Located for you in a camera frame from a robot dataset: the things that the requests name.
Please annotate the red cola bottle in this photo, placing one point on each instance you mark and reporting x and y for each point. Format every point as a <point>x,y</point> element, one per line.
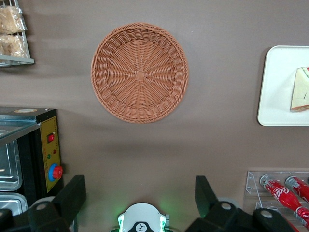
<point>281,193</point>
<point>298,187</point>

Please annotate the steel food pan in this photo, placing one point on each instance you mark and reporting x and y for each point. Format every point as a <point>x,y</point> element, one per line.
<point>12,203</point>
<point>9,166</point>

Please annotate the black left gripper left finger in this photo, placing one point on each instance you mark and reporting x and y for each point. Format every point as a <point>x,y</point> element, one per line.
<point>65,210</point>

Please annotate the triangular sandwich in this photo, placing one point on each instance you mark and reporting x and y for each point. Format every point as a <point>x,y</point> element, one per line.
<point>301,91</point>

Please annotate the brown round wicker basket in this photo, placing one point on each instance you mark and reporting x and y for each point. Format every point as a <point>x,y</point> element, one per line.
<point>140,72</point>

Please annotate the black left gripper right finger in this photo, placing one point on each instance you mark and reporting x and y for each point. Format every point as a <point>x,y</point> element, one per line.
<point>214,215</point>

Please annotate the clear bag of puffed snack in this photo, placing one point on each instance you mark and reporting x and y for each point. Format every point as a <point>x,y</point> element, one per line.
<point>10,19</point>
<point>12,46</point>

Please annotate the clear acrylic bottle rack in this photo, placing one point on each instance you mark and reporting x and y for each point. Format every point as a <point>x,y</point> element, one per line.
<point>251,193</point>

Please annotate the black food warmer cabinet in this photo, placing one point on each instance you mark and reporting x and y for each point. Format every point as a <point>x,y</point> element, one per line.
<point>48,149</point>

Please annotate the cream plastic tray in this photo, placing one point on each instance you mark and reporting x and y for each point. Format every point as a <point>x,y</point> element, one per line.
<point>275,91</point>

